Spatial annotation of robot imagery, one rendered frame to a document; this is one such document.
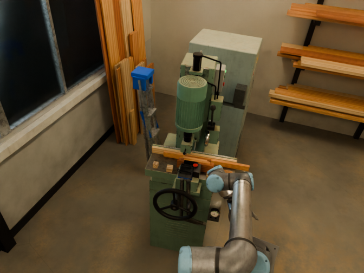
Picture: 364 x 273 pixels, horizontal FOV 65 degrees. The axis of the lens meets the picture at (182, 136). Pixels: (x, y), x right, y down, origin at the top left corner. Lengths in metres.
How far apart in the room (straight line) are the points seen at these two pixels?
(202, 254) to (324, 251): 2.08
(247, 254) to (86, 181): 2.40
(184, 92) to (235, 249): 0.93
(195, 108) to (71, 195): 1.82
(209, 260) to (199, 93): 0.94
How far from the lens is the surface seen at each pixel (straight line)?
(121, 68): 3.09
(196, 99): 1.64
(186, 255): 1.01
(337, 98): 3.97
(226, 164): 1.99
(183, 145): 1.87
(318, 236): 3.05
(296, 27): 3.92
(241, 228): 1.11
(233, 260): 0.99
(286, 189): 3.32
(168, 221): 2.29
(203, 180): 1.89
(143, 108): 2.66
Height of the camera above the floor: 2.24
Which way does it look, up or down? 37 degrees down
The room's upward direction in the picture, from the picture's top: 4 degrees clockwise
